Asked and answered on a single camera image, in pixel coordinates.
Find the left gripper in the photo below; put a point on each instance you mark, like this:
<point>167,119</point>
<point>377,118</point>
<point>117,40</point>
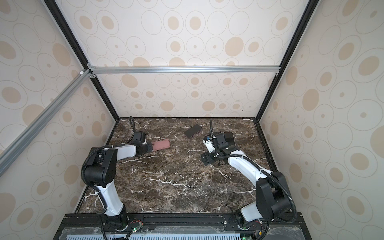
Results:
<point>150,149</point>

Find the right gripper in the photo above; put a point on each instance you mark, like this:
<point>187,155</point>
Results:
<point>208,158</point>

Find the pink phone case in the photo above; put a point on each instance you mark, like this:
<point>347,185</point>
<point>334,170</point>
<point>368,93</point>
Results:
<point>160,145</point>

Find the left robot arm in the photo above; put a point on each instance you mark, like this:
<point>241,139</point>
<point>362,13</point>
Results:
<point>99,170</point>

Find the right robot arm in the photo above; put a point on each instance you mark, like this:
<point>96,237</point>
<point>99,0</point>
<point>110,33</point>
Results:
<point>273,198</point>

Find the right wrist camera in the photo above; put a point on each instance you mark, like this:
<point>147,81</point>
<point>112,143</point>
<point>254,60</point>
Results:
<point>209,144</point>

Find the horizontal aluminium rail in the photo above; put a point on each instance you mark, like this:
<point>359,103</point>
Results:
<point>185,70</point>

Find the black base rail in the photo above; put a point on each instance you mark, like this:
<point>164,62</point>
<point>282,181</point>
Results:
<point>176,226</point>

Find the diagonal aluminium rail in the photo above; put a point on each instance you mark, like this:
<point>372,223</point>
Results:
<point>25,138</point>

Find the right black corner post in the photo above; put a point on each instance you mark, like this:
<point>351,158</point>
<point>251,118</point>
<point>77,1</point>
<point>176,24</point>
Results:
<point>302,25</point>

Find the black corner frame post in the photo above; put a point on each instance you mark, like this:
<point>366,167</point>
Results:
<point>59,18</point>

